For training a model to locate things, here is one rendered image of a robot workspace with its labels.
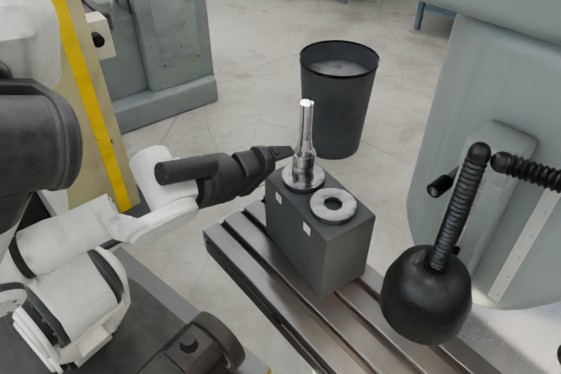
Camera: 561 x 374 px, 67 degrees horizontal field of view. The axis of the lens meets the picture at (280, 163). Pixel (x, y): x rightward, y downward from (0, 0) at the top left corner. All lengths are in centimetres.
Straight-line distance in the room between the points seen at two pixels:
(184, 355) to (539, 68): 112
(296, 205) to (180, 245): 153
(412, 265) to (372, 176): 233
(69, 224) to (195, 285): 152
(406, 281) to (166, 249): 201
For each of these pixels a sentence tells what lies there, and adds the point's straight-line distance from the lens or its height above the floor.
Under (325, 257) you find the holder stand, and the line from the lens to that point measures 82.
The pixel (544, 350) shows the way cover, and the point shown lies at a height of 93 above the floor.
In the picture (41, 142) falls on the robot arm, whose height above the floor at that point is 153.
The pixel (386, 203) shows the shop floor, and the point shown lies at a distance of 254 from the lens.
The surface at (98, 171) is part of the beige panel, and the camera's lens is 231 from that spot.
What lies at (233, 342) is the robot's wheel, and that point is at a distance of 133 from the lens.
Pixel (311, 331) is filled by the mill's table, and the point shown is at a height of 96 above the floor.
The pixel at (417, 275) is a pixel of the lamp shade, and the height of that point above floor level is 146.
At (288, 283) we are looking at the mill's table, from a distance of 95.
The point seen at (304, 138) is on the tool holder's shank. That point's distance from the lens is 81.
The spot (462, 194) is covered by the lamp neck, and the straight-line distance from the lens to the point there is 31.
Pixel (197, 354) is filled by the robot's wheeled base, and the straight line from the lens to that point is 128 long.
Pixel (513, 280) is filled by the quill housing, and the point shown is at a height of 140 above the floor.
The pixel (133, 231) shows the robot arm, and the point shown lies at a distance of 64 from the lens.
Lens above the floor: 175
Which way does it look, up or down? 40 degrees down
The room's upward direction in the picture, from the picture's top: straight up
